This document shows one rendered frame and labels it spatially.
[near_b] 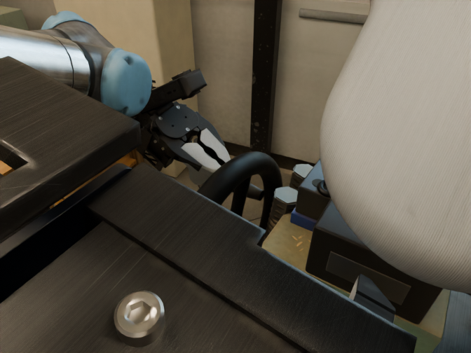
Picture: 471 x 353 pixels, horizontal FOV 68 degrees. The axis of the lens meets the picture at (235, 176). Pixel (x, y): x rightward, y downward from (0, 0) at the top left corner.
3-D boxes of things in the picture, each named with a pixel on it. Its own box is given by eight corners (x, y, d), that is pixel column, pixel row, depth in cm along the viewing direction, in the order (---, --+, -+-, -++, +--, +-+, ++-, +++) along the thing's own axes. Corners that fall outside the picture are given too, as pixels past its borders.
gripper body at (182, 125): (191, 152, 60) (140, 105, 60) (209, 120, 53) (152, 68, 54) (161, 176, 55) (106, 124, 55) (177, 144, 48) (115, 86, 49)
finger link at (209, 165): (222, 196, 56) (179, 157, 56) (237, 178, 51) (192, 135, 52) (211, 208, 54) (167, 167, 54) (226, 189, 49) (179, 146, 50)
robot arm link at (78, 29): (28, 52, 53) (72, 46, 60) (79, 100, 53) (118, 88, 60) (38, 6, 49) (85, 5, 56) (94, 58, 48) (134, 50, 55)
